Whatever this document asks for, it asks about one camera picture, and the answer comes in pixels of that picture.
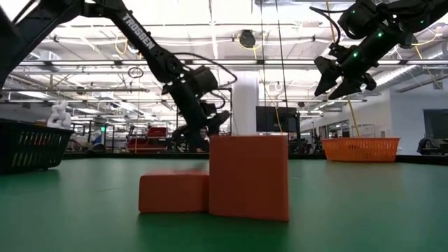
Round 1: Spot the hanging black cable ring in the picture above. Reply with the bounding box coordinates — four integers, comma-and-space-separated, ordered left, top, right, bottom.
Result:
127, 66, 145, 80

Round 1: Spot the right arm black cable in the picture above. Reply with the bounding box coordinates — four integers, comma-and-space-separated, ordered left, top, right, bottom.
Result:
309, 6, 342, 46

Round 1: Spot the dark glass door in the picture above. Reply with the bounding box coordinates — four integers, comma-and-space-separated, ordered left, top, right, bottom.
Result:
422, 108, 448, 157

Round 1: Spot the black hanging cable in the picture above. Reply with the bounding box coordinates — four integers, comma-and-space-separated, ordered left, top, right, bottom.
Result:
274, 0, 289, 108
260, 0, 267, 108

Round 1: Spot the black monitor screen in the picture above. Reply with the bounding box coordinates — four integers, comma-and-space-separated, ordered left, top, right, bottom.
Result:
255, 106, 299, 136

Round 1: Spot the tall red-orange block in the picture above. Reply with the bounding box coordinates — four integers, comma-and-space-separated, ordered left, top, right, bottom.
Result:
209, 134, 291, 223

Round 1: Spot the red tool cart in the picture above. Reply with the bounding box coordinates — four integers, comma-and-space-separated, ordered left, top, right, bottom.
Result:
126, 126, 169, 154

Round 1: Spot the orange plastic basket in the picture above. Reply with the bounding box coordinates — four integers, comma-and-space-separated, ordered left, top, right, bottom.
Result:
321, 136, 401, 163

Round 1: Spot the black table edge rail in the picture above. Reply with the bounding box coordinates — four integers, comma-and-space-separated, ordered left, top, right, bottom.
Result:
64, 150, 448, 166

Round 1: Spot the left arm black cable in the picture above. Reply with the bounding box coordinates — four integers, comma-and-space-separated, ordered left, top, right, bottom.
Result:
173, 52, 239, 110

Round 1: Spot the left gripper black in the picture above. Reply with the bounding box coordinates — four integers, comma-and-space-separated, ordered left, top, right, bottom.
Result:
172, 83, 232, 153

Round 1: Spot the thin yellow hanging cord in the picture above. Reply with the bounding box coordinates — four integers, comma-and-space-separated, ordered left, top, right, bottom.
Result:
253, 47, 284, 136

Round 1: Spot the white lumpy object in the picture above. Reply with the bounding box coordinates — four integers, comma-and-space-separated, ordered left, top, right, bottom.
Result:
46, 100, 73, 130

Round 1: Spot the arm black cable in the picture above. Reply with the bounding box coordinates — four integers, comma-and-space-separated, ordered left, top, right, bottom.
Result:
309, 6, 342, 46
173, 52, 239, 110

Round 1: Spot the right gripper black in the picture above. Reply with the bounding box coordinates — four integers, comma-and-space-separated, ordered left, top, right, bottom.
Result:
314, 33, 386, 101

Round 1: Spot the black office chair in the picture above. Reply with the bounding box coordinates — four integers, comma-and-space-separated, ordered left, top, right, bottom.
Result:
415, 136, 437, 155

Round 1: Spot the long ceiling light strip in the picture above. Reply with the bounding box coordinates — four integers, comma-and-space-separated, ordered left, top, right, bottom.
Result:
17, 59, 448, 67

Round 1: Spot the person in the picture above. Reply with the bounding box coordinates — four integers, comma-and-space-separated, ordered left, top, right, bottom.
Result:
197, 126, 211, 153

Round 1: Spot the silver air duct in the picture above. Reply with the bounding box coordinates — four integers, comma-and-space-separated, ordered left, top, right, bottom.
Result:
20, 48, 61, 73
372, 41, 448, 88

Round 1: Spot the black plastic basket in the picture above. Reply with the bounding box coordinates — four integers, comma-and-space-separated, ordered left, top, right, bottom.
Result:
0, 118, 75, 175

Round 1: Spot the white building pillar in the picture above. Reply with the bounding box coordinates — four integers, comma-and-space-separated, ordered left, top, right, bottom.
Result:
232, 71, 260, 136

